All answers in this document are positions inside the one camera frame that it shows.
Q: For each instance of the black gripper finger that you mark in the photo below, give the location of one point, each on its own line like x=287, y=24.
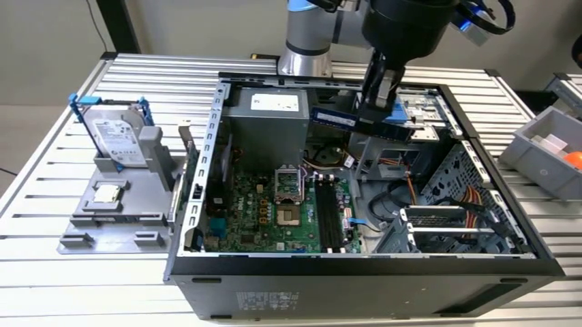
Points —
x=393, y=75
x=369, y=95

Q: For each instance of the RAM stick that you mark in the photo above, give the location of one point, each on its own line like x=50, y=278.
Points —
x=331, y=117

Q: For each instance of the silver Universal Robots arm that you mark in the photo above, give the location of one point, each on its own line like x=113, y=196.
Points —
x=304, y=34

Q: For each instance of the black RAM slot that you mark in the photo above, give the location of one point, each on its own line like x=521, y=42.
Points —
x=332, y=214
x=337, y=214
x=327, y=214
x=320, y=214

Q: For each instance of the blue plastic drive latch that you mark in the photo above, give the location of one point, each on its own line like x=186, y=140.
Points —
x=399, y=112

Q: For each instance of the grey metal drive cage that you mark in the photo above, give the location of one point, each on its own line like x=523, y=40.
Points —
x=372, y=153

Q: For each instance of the grey power supply unit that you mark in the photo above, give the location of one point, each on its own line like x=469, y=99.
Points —
x=268, y=136

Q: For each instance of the yellow black plug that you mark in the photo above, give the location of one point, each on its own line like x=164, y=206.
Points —
x=263, y=57

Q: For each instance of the thin locking lever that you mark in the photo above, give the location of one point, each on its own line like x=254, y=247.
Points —
x=303, y=187

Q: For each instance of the metal disk bay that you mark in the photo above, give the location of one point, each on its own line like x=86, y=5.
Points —
x=436, y=218

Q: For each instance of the black case fan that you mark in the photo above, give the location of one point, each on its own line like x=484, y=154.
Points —
x=222, y=170

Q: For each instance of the small white box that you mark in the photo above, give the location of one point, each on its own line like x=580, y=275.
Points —
x=549, y=142

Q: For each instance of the CPU socket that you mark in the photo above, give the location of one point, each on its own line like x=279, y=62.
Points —
x=288, y=215

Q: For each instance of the grey plastic bin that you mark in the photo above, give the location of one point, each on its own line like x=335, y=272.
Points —
x=536, y=170

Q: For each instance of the black graphics card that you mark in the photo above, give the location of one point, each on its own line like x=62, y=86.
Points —
x=189, y=150

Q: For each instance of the green motherboard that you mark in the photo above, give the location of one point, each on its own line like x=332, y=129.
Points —
x=246, y=218

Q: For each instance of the orange ball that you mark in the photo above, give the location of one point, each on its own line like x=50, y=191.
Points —
x=572, y=159

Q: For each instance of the hard disk in blue carrier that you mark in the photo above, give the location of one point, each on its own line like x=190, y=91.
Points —
x=113, y=139

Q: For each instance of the grey parts rack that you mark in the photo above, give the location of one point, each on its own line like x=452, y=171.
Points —
x=140, y=201

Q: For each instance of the black open PC case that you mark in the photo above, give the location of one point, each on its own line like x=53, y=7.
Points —
x=317, y=296

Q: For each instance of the silver CPU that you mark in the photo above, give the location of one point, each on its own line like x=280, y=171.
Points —
x=106, y=193

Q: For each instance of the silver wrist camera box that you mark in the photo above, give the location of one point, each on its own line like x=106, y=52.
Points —
x=475, y=37

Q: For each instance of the black metal post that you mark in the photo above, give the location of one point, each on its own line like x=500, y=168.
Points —
x=120, y=27

